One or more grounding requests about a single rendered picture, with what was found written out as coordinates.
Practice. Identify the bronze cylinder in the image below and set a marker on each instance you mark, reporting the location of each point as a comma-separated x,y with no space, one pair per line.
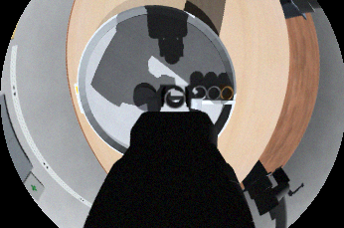
229,92

